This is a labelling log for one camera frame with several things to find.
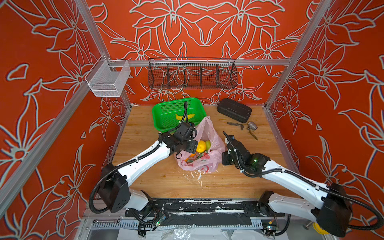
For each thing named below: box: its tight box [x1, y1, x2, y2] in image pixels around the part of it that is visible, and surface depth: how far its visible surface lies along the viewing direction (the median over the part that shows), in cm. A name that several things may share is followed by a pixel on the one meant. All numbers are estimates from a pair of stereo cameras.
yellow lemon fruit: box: [196, 140, 206, 153], surface depth 87 cm
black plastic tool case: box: [217, 98, 252, 123], surface depth 111 cm
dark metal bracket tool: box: [226, 122, 244, 131], surface depth 109 cm
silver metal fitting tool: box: [247, 121, 259, 141], surface depth 106 cm
